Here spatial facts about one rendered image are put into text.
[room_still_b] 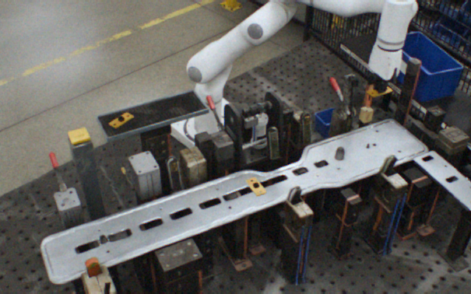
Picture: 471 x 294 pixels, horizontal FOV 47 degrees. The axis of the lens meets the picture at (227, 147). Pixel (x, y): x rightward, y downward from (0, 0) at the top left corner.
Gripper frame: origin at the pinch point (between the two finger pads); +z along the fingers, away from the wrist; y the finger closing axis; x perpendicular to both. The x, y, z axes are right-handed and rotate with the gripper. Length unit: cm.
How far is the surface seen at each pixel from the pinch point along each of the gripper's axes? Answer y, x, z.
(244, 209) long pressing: 7, -54, 27
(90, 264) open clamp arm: 15, -106, 17
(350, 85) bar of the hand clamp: -15.7, 1.2, 9.7
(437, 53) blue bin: -24, 52, 14
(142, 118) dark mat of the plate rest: -33, -73, 12
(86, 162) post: -30, -95, 21
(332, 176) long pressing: 7.3, -20.1, 27.4
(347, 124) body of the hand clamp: -13.2, 0.8, 25.9
